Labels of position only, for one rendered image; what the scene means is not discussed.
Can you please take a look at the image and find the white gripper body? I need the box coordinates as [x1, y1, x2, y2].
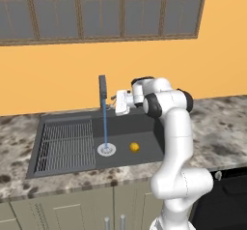
[115, 89, 131, 117]

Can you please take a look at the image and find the dark grey sink faucet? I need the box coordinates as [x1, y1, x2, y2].
[97, 74, 118, 110]

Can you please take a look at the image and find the dark grey sink basin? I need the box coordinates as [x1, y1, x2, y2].
[25, 105, 167, 180]

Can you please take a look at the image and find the yellow lemon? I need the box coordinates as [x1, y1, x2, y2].
[129, 142, 141, 154]

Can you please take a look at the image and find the silver sink drain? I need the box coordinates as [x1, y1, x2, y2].
[96, 143, 117, 158]

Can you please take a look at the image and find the wood framed window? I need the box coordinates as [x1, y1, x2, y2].
[0, 0, 209, 46]

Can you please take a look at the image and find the beige cupboard door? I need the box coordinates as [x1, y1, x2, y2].
[113, 179, 165, 230]
[0, 201, 17, 230]
[9, 187, 116, 230]

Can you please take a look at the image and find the grey wire draining rack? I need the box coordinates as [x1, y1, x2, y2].
[34, 119, 96, 173]

